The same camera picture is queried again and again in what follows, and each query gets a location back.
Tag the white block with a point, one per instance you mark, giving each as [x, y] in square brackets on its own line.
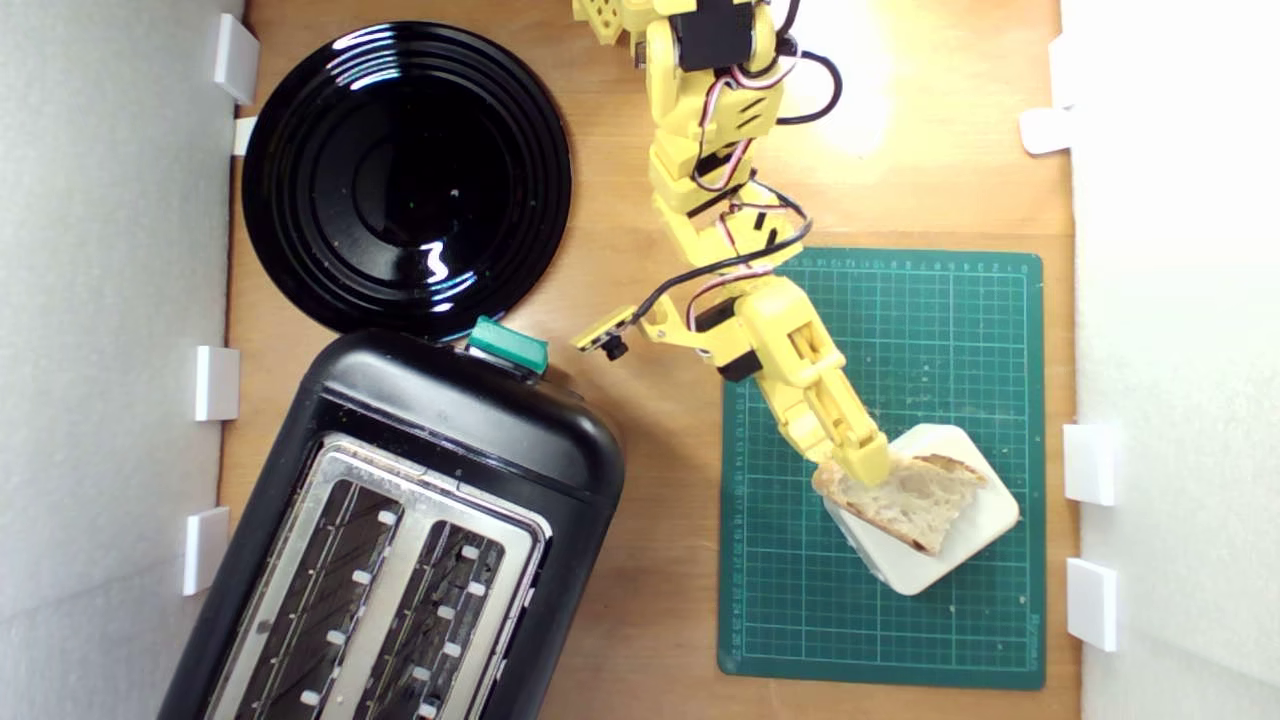
[940, 572]

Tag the green cutting mat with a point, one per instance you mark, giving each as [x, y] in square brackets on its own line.
[960, 330]

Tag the black plate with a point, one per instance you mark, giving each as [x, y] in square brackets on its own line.
[400, 180]

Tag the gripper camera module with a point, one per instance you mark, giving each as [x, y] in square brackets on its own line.
[605, 330]

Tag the small white wall clip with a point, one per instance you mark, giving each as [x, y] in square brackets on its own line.
[243, 135]

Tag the black two-slot toaster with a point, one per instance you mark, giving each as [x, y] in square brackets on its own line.
[450, 420]

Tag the green toaster lever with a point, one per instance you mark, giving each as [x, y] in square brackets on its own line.
[508, 345]

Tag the brown bread slice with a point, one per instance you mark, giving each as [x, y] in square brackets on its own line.
[910, 500]

